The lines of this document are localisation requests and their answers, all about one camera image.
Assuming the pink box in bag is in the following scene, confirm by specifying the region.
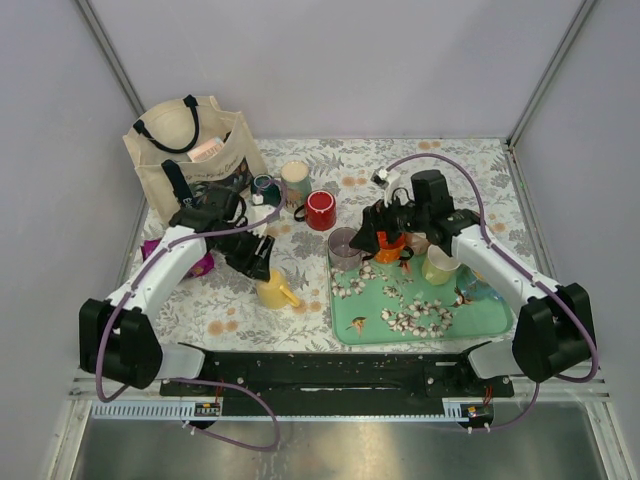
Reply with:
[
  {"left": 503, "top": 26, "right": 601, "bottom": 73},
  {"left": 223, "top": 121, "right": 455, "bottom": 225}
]
[{"left": 187, "top": 137, "right": 224, "bottom": 163}]

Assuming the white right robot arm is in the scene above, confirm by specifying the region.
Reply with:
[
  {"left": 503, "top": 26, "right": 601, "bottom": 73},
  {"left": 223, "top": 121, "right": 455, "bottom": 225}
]
[{"left": 350, "top": 169, "right": 597, "bottom": 396}]

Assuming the lime green mug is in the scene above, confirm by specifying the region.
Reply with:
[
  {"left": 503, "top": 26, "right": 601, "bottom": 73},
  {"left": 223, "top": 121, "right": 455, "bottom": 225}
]
[{"left": 422, "top": 245, "right": 460, "bottom": 286}]

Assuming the yellow mug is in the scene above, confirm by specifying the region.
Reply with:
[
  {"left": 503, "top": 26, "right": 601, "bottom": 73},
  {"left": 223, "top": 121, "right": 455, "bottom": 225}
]
[{"left": 256, "top": 269, "right": 301, "bottom": 310}]

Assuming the dark green mug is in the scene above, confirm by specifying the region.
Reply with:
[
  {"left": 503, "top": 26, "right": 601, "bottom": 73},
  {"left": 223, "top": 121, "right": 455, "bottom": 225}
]
[{"left": 250, "top": 174, "right": 281, "bottom": 207}]

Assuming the small pale pink mug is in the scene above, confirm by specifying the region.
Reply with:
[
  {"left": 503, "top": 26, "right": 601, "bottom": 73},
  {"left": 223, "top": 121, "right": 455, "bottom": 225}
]
[{"left": 405, "top": 232, "right": 430, "bottom": 255}]

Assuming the blue glazed mug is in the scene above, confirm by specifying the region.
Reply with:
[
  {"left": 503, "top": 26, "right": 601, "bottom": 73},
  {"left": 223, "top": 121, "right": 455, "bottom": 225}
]
[{"left": 456, "top": 265, "right": 503, "bottom": 302}]

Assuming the green hummingbird tray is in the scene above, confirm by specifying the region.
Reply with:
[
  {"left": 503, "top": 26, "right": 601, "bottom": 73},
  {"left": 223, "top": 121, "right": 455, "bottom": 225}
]
[{"left": 327, "top": 249, "right": 513, "bottom": 346}]

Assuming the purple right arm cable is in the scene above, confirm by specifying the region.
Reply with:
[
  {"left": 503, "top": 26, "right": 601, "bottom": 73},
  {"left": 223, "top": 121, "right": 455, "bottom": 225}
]
[{"left": 387, "top": 153, "right": 600, "bottom": 434}]

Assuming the cream floral mug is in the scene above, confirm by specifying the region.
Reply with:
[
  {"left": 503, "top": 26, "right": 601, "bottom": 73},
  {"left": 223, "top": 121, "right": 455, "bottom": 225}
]
[{"left": 281, "top": 161, "right": 312, "bottom": 213}]

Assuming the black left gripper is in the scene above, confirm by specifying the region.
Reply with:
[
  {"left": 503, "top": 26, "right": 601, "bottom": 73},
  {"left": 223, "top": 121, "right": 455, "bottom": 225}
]
[{"left": 213, "top": 221, "right": 275, "bottom": 281}]

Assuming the beige canvas tote bag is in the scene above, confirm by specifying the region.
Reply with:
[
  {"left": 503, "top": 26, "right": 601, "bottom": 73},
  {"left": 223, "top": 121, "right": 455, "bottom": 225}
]
[{"left": 123, "top": 95, "right": 268, "bottom": 224}]

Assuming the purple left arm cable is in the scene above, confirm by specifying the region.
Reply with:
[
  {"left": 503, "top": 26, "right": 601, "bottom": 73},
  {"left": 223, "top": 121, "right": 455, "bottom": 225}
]
[{"left": 94, "top": 178, "right": 289, "bottom": 451}]

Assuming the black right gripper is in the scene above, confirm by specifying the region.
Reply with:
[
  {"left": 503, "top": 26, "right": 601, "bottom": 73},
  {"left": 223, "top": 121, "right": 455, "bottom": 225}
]
[{"left": 349, "top": 189, "right": 429, "bottom": 255}]

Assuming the lilac mug black handle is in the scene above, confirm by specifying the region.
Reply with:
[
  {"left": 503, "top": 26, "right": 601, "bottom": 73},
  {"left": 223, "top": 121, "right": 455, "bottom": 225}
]
[{"left": 327, "top": 227, "right": 374, "bottom": 272}]

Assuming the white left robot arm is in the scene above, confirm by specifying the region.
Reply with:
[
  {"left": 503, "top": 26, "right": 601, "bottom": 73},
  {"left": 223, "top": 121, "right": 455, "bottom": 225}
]
[{"left": 79, "top": 187, "right": 280, "bottom": 395}]

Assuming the floral table mat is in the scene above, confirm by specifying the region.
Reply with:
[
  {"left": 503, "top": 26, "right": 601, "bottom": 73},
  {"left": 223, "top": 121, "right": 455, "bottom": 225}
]
[{"left": 155, "top": 139, "right": 536, "bottom": 352}]

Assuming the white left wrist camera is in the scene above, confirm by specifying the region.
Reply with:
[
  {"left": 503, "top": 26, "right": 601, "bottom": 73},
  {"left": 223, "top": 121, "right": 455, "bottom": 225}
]
[{"left": 247, "top": 194, "right": 275, "bottom": 236}]

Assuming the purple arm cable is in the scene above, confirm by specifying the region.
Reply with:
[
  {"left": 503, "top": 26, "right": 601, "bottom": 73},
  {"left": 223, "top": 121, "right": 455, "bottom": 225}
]
[
  {"left": 387, "top": 153, "right": 600, "bottom": 434},
  {"left": 94, "top": 178, "right": 289, "bottom": 451}
]

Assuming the purple snack packet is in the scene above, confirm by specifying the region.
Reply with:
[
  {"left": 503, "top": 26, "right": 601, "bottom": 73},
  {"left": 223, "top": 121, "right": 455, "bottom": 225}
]
[{"left": 140, "top": 239, "right": 215, "bottom": 279}]

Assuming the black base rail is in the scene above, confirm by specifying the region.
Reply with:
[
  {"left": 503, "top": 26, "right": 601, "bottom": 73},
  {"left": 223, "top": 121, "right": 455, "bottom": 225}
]
[{"left": 160, "top": 351, "right": 514, "bottom": 418}]

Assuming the red mug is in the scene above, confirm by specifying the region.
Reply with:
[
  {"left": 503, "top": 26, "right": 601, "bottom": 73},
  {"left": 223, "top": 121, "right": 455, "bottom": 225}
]
[{"left": 294, "top": 190, "right": 337, "bottom": 231}]

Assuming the orange mug black handle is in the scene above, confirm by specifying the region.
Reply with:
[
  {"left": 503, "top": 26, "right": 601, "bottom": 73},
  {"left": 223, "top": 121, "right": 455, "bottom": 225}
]
[{"left": 373, "top": 231, "right": 414, "bottom": 264}]

